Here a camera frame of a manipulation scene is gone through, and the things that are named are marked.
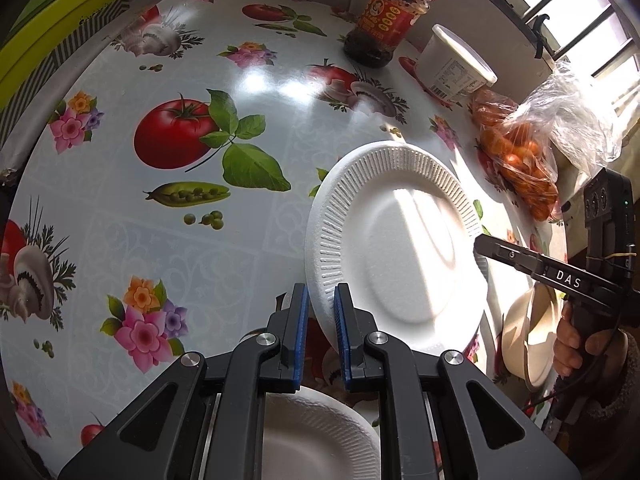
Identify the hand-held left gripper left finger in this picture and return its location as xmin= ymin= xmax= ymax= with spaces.
xmin=57 ymin=282 xmax=311 ymax=480

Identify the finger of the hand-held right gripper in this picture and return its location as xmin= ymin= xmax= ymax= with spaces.
xmin=472 ymin=234 xmax=540 ymax=280

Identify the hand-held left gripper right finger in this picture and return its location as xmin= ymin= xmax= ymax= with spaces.
xmin=332 ymin=282 xmax=583 ymax=480

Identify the beige paper bowl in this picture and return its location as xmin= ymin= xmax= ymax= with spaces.
xmin=501 ymin=287 xmax=568 ymax=393

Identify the white foam plate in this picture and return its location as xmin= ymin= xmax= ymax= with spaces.
xmin=305 ymin=142 xmax=488 ymax=358
xmin=260 ymin=385 xmax=383 ymax=480

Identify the person's right forearm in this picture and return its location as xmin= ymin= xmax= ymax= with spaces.
xmin=582 ymin=330 xmax=640 ymax=443

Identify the person's right hand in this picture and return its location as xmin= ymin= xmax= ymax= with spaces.
xmin=554 ymin=304 xmax=628 ymax=386

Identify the plastic bag of oranges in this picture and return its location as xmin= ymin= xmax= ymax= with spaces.
xmin=470 ymin=59 xmax=626 ymax=223

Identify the printed vegetable tablecloth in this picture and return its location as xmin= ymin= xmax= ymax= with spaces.
xmin=0 ymin=0 xmax=568 ymax=476

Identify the white plastic tub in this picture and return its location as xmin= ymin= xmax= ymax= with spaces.
xmin=415 ymin=24 xmax=498 ymax=101

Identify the black hook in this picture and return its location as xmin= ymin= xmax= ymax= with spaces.
xmin=527 ymin=12 xmax=552 ymax=61

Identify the window grille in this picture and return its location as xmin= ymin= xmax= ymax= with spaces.
xmin=450 ymin=0 xmax=640 ymax=111

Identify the chili sauce jar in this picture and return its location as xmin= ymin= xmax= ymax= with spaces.
xmin=343 ymin=0 xmax=438 ymax=68

